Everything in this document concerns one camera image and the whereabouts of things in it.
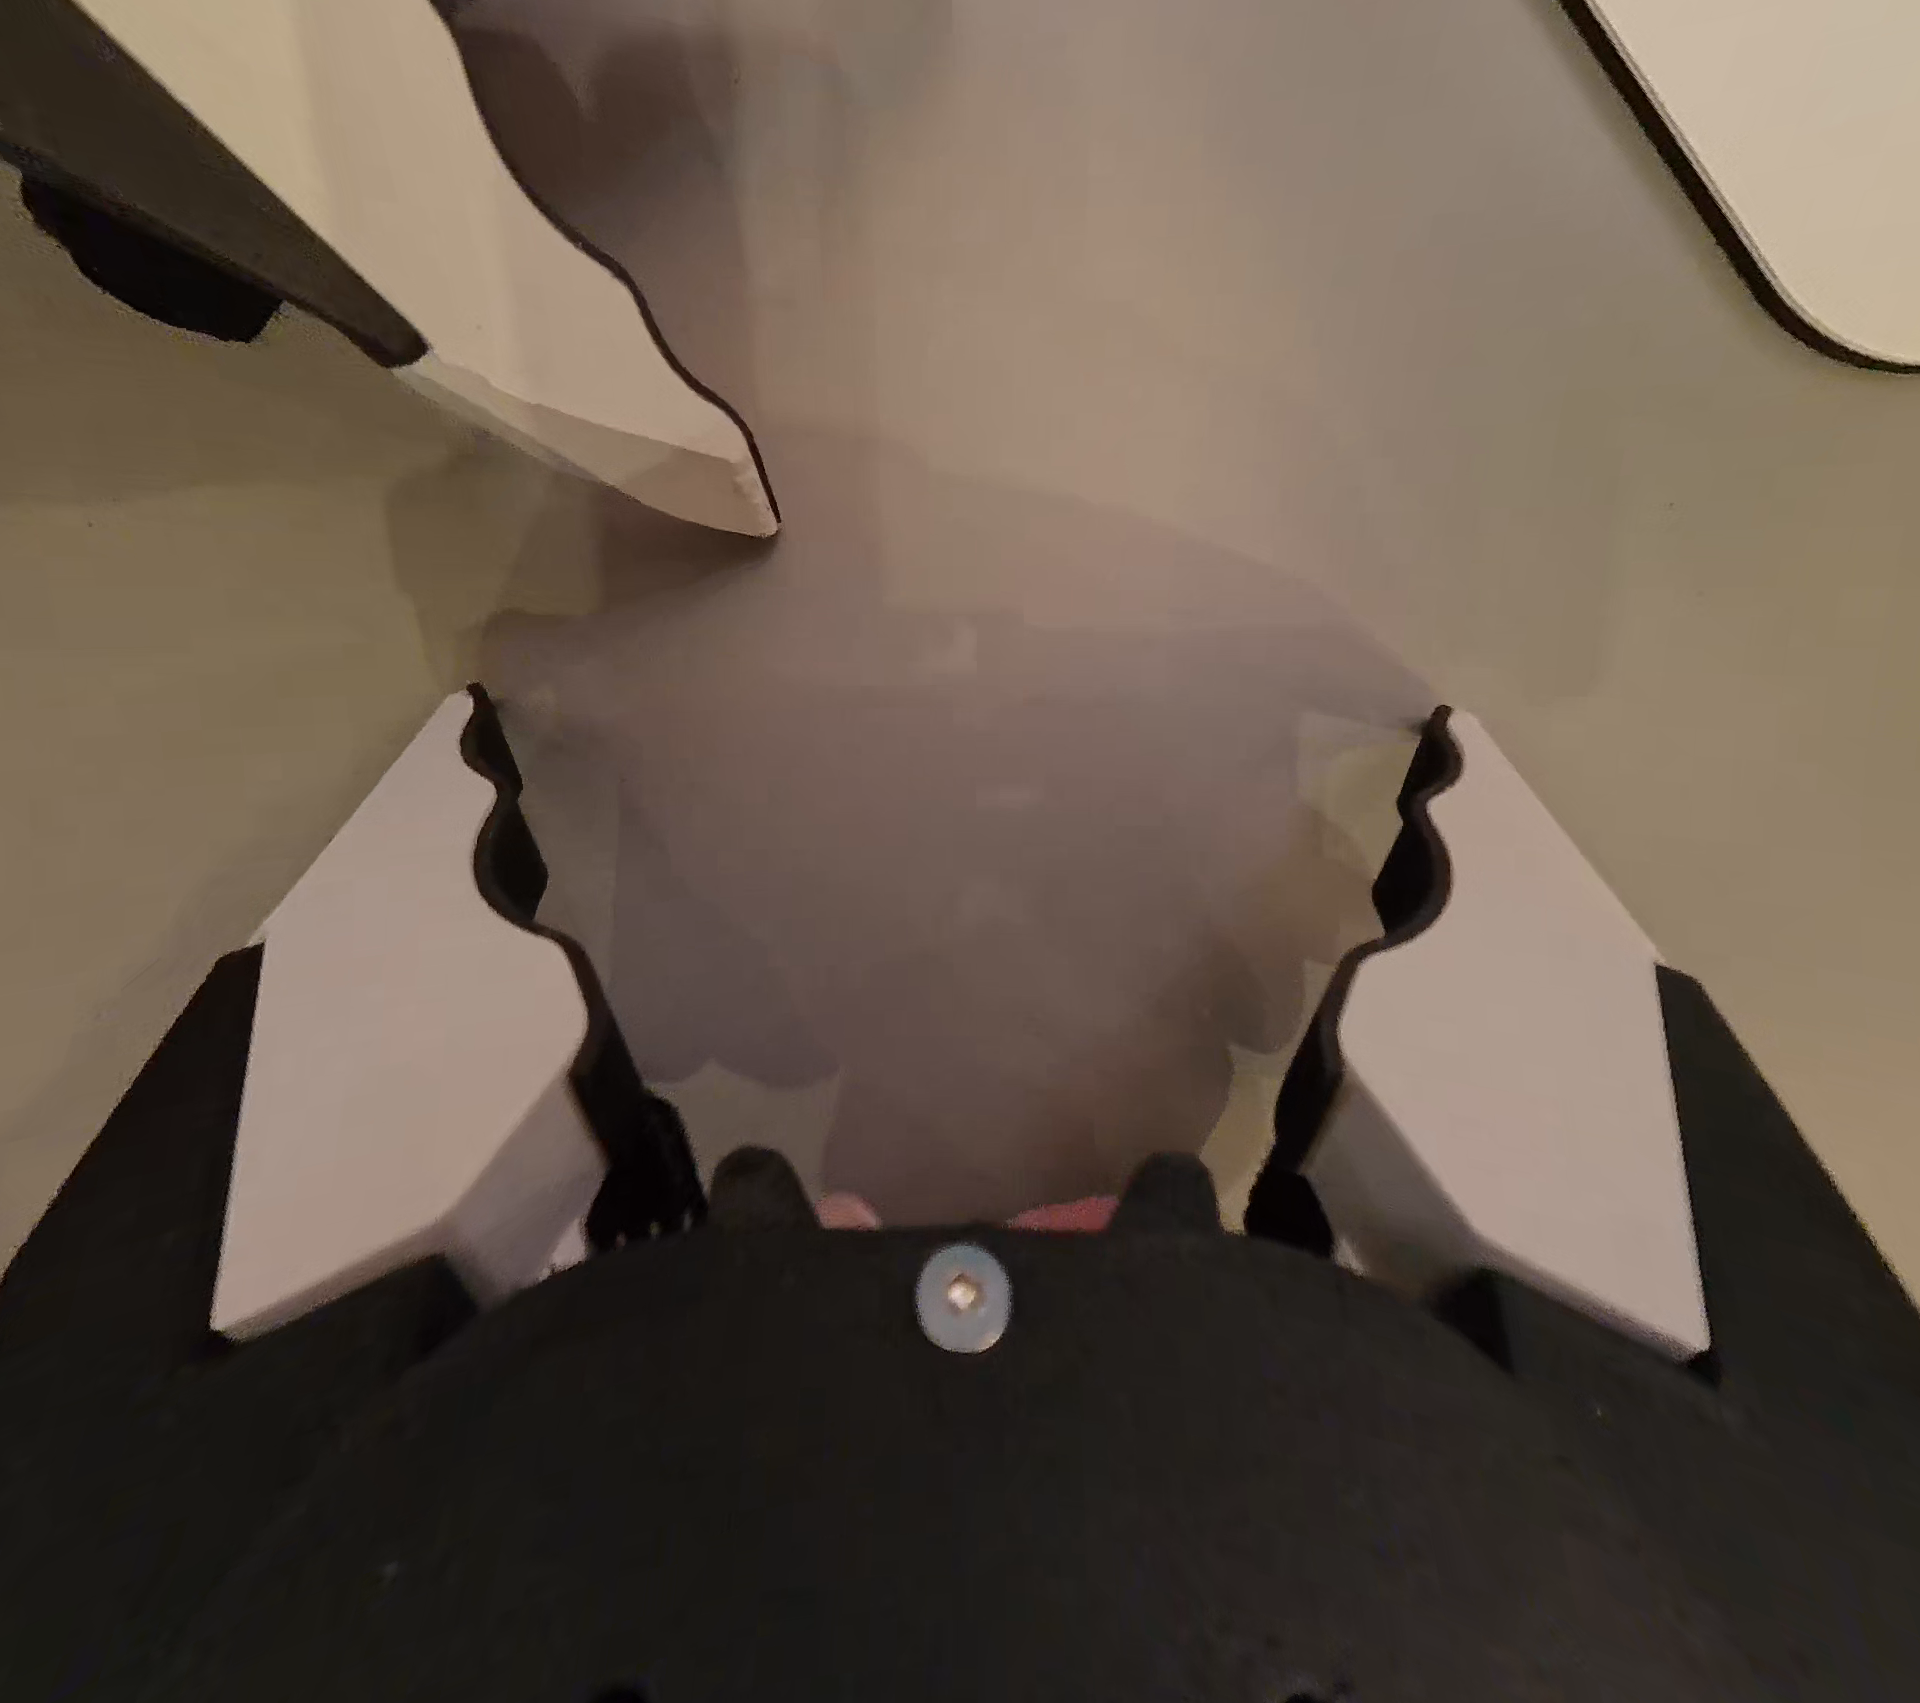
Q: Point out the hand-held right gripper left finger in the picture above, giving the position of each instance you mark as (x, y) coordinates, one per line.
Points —
(393, 1056)

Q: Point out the white rounded pad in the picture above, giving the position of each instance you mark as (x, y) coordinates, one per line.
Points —
(1724, 10)

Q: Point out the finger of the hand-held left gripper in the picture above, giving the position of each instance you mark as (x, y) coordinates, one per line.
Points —
(330, 84)

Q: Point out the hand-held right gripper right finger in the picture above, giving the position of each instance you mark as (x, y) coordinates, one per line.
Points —
(1531, 1056)

